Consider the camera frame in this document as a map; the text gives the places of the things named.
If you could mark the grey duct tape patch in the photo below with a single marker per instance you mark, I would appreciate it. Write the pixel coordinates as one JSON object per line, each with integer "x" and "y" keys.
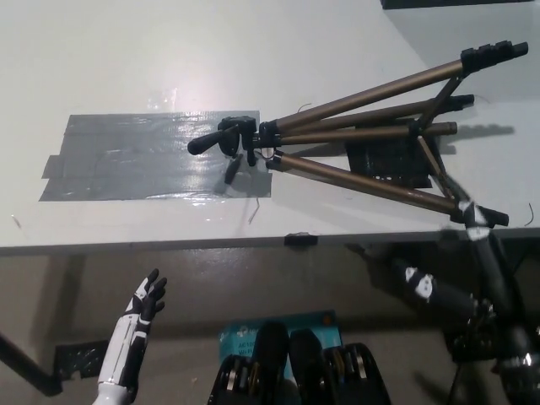
{"x": 126, "y": 156}

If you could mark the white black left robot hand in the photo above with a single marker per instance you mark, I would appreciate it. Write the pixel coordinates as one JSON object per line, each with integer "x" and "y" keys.
{"x": 124, "y": 350}

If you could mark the black floor tape patch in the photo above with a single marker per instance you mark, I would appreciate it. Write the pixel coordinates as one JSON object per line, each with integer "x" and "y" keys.
{"x": 80, "y": 358}

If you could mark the black metal table leg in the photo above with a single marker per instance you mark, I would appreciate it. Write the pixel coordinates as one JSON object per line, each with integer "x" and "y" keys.
{"x": 29, "y": 367}

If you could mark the small black table clip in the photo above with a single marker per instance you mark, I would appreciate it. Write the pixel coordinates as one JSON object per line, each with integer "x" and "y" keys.
{"x": 300, "y": 239}

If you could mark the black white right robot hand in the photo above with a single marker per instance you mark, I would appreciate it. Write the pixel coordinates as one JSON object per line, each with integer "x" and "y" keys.
{"x": 493, "y": 312}

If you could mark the bronze and black camera tripod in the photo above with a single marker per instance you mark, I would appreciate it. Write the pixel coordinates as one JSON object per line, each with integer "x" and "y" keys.
{"x": 358, "y": 98}

